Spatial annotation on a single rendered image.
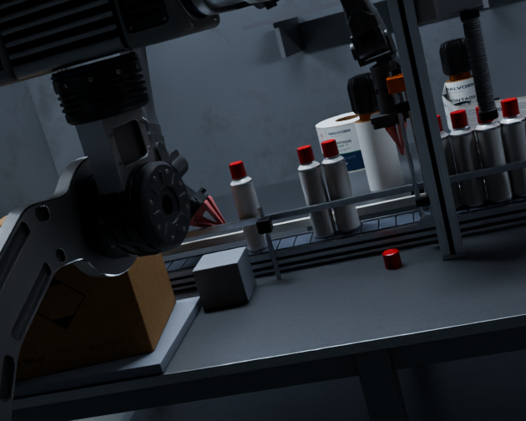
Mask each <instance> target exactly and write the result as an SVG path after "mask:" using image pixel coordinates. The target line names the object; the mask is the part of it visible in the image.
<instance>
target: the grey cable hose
mask: <svg viewBox="0 0 526 421"><path fill-rule="evenodd" d="M459 15H460V19H461V22H462V23H463V28H464V30H463V31H465V32H464V33H465V34H464V36H466V37H465V38H466V39H465V41H467V42H466V44H467V48H468V53H469V55H468V56H469V58H470V59H469V61H470V62H469V63H470V66H471V67H470V68H471V70H472V72H471V73H472V78H473V80H474V81H473V82H474V85H475V86H474V88H476V89H475V90H476V91H475V93H476V95H477V96H476V97H477V102H478V107H479V108H478V109H480V110H479V111H478V115H479V120H480V121H487V120H491V119H496V118H498V109H497V107H495V106H496V104H495V102H494V101H495V100H494V95H493V94H494V93H493V90H492V89H493V88H492V85H491V84H492V83H490V82H491V81H492V80H490V79H491V78H489V77H490V73H489V68H488V63H487V61H488V60H487V58H486V57H487V55H486V53H485V52H486V51H485V50H484V49H485V46H484V41H483V35H482V34H483V33H481V32H482V30H481V29H482V28H480V27H481V25H480V20H479V18H480V12H479V8H472V9H469V10H466V11H464V12H461V13H459Z"/></svg>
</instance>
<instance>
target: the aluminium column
mask: <svg viewBox="0 0 526 421"><path fill-rule="evenodd" d="M387 4H388V8H389V12H390V16H391V20H392V27H393V32H394V35H395V39H396V44H397V51H398V55H399V58H400V63H401V67H402V74H403V78H404V82H405V86H406V91H407V97H408V102H409V105H410V110H411V114H412V121H413V125H414V129H415V133H416V137H417V144H418V148H419V153H420V156H421V161H422V167H423V172H424V176H425V180H426V184H427V191H428V195H429V200H430V203H431V207H432V214H433V219H434V223H435V226H436V231H437V238H438V242H439V246H440V250H441V254H442V259H443V260H447V259H453V258H457V257H462V256H466V255H465V251H464V247H463V239H462V235H461V231H460V226H459V222H458V215H457V211H456V206H455V202H454V198H453V190H452V186H451V182H450V178H449V173H448V166H447V161H446V158H445V154H444V149H443V142H442V137H441V133H440V129H439V125H438V121H437V113H436V109H435V104H434V100H433V96H432V89H431V84H430V80H429V76H428V71H427V65H426V60H425V56H424V52H423V47H422V40H421V35H420V32H419V27H418V23H417V15H416V11H415V7H414V2H413V0H387Z"/></svg>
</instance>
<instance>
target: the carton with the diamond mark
mask: <svg viewBox="0 0 526 421"><path fill-rule="evenodd" d="M6 217H7V216H4V217H3V218H2V219H1V220H0V228H1V226H2V224H3V222H4V221H5V219H6ZM175 303H176V300H175V296H174V292H173V289H172V286H171V283H170V280H169V276H168V273H167V270H166V267H165V264H164V260H163V257H162V254H161V253H159V254H158V255H151V256H143V257H140V256H137V258H136V260H135V262H134V264H133V265H132V266H131V267H130V268H129V269H128V270H127V271H126V272H125V273H123V274H121V275H118V276H108V277H101V278H97V277H92V276H89V275H87V274H85V273H83V272H82V271H80V270H79V269H78V268H77V267H76V266H75V265H74V264H73V263H70V264H68V265H66V266H63V267H62V268H60V269H59V270H58V271H57V272H56V273H55V275H54V276H53V279H52V281H51V282H50V285H49V287H48V290H47V291H46V293H45V295H44V298H43V300H42V302H41V304H40V306H39V309H38V311H37V313H36V315H35V317H34V319H33V322H32V324H31V326H30V328H29V329H28V333H27V335H26V337H25V338H24V340H23V344H22V346H21V349H20V353H19V356H18V365H17V372H16V380H15V382H17V381H21V380H25V379H29V378H36V377H40V376H44V375H48V374H52V373H59V372H62V371H67V370H71V369H75V368H81V367H86V366H89V365H94V364H97V363H104V362H108V361H113V360H116V359H120V358H127V357H131V356H135V355H139V354H143V353H150V352H153V351H154V349H155V347H156V345H157V343H158V341H159V338H160V336H161V334H162V332H163V330H164V327H165V325H166V323H167V321H168V319H169V315H170V313H171V312H172V310H173V308H174V305H175Z"/></svg>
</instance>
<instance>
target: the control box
mask: <svg viewBox="0 0 526 421"><path fill-rule="evenodd" d="M413 2H414V7H415V11H416V15H417V23H418V25H419V24H424V23H430V22H434V21H437V20H440V19H443V18H447V17H450V16H452V15H454V14H457V13H461V12H464V11H466V10H469V9H471V8H475V7H478V6H480V5H482V4H483V1H482V0H413Z"/></svg>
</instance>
